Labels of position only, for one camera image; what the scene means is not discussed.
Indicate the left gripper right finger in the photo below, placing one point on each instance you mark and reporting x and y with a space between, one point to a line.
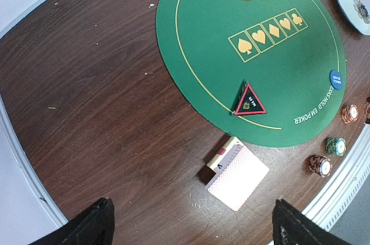
290 226

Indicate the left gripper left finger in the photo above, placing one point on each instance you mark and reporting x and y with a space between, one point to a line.
94 225

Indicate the green poker chip stack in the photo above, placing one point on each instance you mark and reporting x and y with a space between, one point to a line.
335 146

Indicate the orange-red poker chip stack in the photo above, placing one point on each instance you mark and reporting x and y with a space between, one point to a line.
350 114

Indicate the black red all-in triangle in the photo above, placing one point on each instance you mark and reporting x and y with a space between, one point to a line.
247 102

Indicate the blue small blind button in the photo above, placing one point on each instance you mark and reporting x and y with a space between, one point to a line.
336 80

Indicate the brown poker chip stack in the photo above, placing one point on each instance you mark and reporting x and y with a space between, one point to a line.
319 165

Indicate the red-backed card deck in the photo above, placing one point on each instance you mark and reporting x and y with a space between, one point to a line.
238 177

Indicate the card deck box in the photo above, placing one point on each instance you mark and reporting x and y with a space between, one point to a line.
217 157

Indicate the round green poker mat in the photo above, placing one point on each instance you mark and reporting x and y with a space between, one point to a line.
285 49

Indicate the pale green ceramic plate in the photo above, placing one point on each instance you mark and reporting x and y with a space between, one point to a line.
357 13

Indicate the aluminium front rail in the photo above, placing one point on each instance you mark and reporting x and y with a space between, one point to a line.
335 197

